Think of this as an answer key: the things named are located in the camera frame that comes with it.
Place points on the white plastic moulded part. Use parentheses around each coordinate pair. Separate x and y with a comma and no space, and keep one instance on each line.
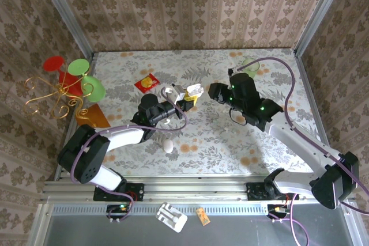
(171,217)

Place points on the small orange packet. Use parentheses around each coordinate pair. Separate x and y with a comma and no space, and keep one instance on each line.
(203,216)

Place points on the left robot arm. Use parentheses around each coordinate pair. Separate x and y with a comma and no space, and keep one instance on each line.
(86,156)

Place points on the aluminium frame post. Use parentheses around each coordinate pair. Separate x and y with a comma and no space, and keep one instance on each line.
(62,7)
(321,7)

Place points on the grey metal sheet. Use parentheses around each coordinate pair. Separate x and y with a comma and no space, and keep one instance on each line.
(245,228)

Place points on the green wine glass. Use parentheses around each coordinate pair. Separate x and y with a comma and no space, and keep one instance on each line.
(93,89)

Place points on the pale green earbud charging case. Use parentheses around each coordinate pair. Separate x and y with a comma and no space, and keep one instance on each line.
(195,89)

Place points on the green translucent plastic cup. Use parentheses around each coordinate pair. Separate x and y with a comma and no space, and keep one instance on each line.
(250,68)

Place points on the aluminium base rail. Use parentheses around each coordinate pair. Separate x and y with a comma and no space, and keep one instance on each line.
(196,188)

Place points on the red snack packet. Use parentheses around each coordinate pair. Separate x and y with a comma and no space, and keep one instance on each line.
(147,82)

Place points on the floral patterned table cover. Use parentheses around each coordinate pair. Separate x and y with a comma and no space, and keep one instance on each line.
(216,153)

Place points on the small black circuit board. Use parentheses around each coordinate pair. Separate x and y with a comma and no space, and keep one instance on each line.
(276,209)
(118,208)

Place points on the white egg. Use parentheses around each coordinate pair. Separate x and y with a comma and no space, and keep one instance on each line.
(168,145)

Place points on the aluminium table side rail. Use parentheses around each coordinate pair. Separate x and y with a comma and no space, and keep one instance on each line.
(310,94)
(91,61)

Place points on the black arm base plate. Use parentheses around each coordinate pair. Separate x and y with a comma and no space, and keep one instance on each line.
(255,192)
(135,192)

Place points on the red wine glass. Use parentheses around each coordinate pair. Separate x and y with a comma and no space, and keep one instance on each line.
(53,63)

